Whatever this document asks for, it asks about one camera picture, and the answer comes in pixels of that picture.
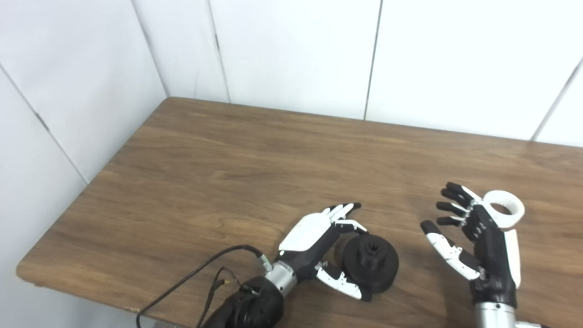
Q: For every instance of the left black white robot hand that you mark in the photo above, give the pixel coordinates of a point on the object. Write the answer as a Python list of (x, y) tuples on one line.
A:
[(305, 234)]

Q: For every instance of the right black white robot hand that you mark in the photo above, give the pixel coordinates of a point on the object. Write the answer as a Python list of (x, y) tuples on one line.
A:
[(494, 259)]

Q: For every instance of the round black part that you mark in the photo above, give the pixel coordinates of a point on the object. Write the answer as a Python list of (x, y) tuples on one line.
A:
[(378, 269)]

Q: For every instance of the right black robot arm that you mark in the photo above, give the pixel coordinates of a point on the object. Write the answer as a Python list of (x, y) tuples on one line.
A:
[(494, 316)]

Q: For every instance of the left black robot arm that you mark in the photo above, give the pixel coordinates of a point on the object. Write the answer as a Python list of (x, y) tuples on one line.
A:
[(255, 305)]

